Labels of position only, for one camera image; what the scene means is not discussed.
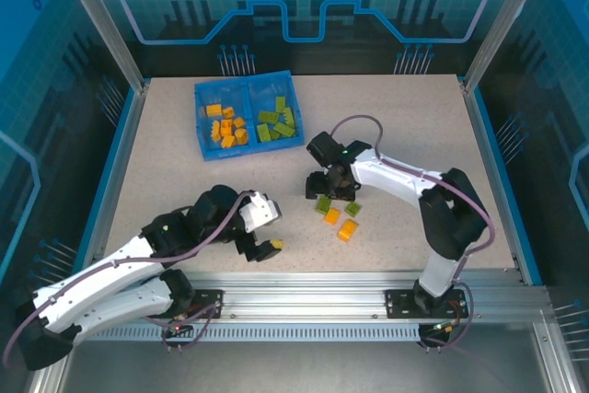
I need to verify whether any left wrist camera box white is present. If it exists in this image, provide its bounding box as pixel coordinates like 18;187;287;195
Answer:
237;191;283;235

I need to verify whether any aluminium frame post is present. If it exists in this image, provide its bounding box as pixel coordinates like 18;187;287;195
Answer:
51;0;151;94
462;0;549;94

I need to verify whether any aluminium front rail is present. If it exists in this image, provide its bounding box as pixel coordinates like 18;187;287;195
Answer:
174;272;551;325

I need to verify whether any blue two-compartment plastic bin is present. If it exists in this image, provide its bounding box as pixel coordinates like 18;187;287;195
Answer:
192;69;307;163

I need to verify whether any small connector with LED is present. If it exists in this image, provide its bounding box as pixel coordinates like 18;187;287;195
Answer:
427;320;456;337
165;320;194;338

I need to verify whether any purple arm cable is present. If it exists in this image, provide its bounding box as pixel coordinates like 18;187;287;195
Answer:
2;189;259;369
330;115;497;353

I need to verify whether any blue table border strip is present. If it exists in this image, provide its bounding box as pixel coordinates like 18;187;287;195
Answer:
473;87;545;286
73;77;139;270

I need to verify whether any grey metal shelf panel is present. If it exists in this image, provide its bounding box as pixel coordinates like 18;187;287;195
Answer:
54;337;576;393

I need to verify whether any slotted grey cable duct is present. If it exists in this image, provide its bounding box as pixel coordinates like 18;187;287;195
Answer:
89;324;524;343

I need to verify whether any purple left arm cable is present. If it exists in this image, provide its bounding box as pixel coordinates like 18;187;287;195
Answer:
2;189;259;369

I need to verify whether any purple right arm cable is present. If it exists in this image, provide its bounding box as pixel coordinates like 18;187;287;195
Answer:
330;115;497;353

